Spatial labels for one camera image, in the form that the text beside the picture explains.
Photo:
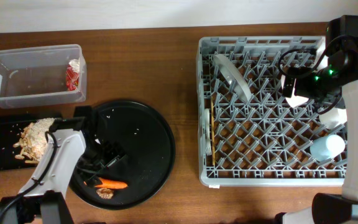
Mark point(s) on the white cup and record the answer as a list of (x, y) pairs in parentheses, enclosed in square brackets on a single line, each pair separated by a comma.
[(333, 118)]

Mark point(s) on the light blue cup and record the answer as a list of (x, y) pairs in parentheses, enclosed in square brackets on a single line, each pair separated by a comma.
[(327, 147)]

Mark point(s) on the grey plastic dishwasher rack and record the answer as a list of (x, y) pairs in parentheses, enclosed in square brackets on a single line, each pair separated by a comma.
[(264, 142)]

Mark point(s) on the pile of food scraps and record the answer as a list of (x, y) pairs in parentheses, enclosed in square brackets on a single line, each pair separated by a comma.
[(33, 143)]

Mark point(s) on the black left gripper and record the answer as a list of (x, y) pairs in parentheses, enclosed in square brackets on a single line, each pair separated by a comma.
[(116, 153)]

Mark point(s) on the orange carrot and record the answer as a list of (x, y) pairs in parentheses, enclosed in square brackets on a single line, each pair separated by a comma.
[(111, 184)]

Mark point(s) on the clear plastic bin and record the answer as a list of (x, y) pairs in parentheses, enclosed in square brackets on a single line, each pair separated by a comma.
[(35, 76)]

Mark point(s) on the grey plate with food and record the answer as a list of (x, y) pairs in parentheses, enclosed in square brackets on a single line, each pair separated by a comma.
[(233, 76)]

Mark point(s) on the white plastic fork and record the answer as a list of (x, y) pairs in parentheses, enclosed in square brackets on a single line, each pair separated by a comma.
[(207, 129)]

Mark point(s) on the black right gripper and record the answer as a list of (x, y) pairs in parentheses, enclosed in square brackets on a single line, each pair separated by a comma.
[(302, 73)]

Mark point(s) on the brown walnut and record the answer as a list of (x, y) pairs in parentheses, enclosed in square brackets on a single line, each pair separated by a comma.
[(105, 193)]

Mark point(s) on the round black tray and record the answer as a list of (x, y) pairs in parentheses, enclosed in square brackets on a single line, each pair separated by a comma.
[(149, 144)]

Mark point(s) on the red and white wrapper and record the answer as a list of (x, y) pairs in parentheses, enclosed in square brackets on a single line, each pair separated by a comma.
[(72, 74)]

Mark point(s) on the wooden chopstick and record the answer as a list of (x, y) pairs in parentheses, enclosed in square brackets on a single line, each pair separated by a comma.
[(212, 132)]

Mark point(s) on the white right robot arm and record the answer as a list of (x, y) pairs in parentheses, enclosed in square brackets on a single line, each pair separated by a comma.
[(343, 208)]

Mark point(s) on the black rectangular bin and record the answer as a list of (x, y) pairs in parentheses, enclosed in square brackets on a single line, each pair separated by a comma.
[(10, 131)]

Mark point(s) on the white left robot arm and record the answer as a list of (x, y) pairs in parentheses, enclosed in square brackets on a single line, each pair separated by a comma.
[(71, 149)]

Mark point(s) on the pink bowl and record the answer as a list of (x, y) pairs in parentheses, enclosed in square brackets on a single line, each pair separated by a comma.
[(293, 101)]

